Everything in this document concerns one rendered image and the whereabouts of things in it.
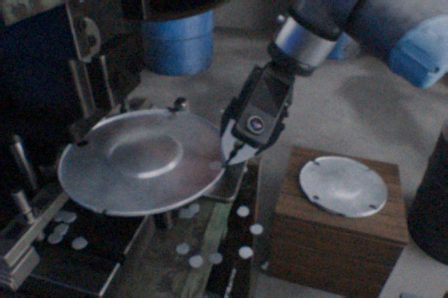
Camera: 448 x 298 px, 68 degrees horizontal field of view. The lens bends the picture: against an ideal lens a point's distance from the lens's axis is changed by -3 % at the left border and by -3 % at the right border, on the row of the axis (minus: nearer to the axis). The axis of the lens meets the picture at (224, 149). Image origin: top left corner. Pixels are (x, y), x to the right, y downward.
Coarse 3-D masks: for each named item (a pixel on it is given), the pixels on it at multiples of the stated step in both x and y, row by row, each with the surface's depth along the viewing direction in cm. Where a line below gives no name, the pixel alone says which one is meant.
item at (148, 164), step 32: (96, 128) 66; (128, 128) 66; (160, 128) 66; (192, 128) 66; (64, 160) 58; (96, 160) 58; (128, 160) 57; (160, 160) 57; (192, 160) 58; (96, 192) 51; (128, 192) 51; (160, 192) 51; (192, 192) 51
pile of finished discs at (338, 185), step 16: (320, 160) 125; (336, 160) 125; (352, 160) 125; (304, 176) 118; (320, 176) 118; (336, 176) 117; (352, 176) 117; (368, 176) 118; (304, 192) 112; (320, 192) 112; (336, 192) 111; (352, 192) 111; (368, 192) 112; (384, 192) 112; (336, 208) 106; (352, 208) 106; (368, 208) 106
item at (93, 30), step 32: (96, 0) 46; (96, 32) 45; (0, 64) 46; (32, 64) 44; (64, 64) 43; (96, 64) 45; (128, 64) 51; (32, 96) 48; (64, 96) 46; (96, 96) 48
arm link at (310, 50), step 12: (288, 24) 41; (276, 36) 43; (288, 36) 41; (300, 36) 40; (312, 36) 40; (276, 48) 44; (288, 48) 42; (300, 48) 41; (312, 48) 41; (324, 48) 41; (300, 60) 42; (312, 60) 42
